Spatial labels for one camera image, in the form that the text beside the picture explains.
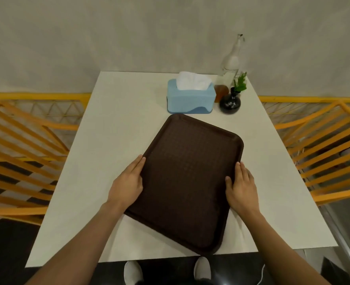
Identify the green plant sprig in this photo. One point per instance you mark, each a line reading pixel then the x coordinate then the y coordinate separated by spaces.
pixel 240 83

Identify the clear glass bottle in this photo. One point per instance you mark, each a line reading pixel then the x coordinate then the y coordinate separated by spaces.
pixel 232 62

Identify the person's white shoe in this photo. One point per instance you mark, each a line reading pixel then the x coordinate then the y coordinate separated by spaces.
pixel 133 273
pixel 202 268

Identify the small amber jar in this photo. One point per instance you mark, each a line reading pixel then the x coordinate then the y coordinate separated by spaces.
pixel 221 91

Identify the person's right hand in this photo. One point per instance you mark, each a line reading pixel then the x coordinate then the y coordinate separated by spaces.
pixel 243 195

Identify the person's left forearm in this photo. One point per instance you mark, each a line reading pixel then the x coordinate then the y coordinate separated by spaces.
pixel 83 246

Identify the yellow metal railing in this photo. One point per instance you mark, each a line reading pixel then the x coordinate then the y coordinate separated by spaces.
pixel 311 100
pixel 38 96

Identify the round black vase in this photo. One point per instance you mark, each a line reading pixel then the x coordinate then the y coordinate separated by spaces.
pixel 230 103

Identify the white tissue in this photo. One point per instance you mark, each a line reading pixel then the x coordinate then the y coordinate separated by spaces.
pixel 192 80

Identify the person's right forearm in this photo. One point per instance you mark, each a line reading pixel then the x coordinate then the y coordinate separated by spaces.
pixel 278 252

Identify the person's right white shoe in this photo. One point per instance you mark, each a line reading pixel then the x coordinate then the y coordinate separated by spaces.
pixel 202 268

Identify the person's right thumb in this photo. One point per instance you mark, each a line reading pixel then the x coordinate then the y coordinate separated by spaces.
pixel 228 186

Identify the dark brown plastic tray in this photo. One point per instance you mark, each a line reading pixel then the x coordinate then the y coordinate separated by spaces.
pixel 187 175

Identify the person's left hand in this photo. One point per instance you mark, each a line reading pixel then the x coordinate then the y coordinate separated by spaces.
pixel 126 186

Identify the person's left white shoe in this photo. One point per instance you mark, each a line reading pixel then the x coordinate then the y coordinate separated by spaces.
pixel 133 273

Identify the person's left fingers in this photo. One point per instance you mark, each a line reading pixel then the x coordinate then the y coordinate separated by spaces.
pixel 137 167

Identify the light blue tissue box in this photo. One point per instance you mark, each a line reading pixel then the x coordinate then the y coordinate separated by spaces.
pixel 189 100

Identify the orange slatted chair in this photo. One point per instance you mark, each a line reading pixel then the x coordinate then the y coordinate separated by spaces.
pixel 329 163
pixel 20 163

